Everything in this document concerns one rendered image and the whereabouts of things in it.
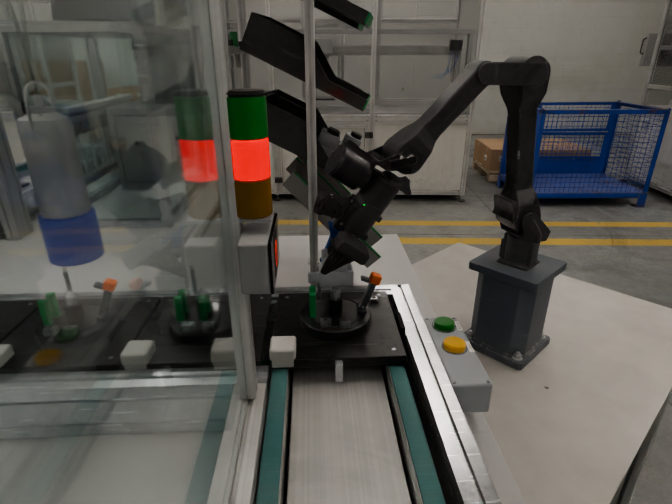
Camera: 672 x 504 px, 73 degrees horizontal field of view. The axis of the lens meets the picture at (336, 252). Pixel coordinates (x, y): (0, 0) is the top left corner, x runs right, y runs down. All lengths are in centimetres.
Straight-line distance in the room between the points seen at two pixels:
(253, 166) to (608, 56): 1001
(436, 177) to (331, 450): 441
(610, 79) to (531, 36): 176
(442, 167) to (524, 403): 417
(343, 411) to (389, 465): 13
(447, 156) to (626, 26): 617
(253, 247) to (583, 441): 64
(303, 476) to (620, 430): 56
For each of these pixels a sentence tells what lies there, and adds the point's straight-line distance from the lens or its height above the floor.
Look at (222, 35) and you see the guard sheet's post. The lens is 58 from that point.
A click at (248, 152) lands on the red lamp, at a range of 57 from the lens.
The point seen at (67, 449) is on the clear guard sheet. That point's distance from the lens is 25.
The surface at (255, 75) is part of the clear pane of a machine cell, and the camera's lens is 483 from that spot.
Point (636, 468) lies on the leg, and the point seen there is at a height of 39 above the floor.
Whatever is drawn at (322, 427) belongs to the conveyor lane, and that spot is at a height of 92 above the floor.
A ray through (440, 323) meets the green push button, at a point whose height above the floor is 97.
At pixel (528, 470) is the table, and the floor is 86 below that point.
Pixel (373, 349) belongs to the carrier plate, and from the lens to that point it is 84.
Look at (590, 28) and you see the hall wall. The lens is 1025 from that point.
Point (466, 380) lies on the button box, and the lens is 81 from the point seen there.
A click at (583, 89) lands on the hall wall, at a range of 1030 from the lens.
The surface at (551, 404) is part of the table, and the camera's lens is 98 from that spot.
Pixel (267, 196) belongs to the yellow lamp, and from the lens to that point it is 60.
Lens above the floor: 146
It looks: 23 degrees down
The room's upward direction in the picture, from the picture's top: straight up
